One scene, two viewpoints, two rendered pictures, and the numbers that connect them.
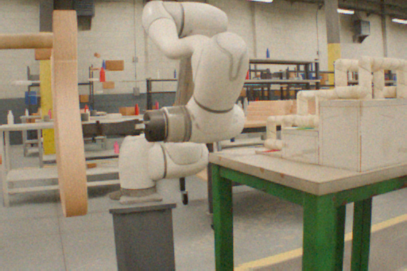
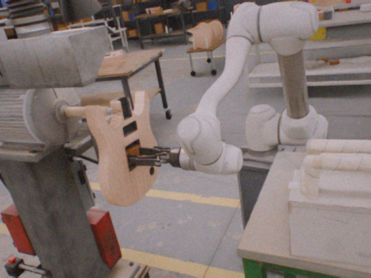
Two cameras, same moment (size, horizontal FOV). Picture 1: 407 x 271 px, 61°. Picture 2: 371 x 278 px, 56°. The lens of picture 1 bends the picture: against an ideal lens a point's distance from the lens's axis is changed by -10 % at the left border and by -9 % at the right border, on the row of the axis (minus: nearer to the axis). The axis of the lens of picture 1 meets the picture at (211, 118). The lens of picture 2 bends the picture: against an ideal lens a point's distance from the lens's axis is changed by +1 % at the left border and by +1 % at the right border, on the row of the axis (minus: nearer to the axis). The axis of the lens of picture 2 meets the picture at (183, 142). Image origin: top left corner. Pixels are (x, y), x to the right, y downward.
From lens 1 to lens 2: 0.96 m
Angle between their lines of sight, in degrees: 56
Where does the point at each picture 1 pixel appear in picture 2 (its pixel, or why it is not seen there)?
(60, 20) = (88, 113)
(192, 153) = (302, 132)
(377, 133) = (318, 231)
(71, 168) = (105, 191)
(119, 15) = not seen: outside the picture
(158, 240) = not seen: hidden behind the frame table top
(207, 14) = (284, 21)
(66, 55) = (96, 132)
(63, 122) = (100, 168)
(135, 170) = (253, 137)
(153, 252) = not seen: hidden behind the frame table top
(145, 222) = (256, 177)
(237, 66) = (191, 147)
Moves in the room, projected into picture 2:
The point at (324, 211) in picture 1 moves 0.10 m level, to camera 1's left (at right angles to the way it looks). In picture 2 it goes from (249, 267) to (224, 251)
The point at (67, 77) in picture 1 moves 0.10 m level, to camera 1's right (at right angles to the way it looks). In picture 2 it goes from (102, 142) to (117, 149)
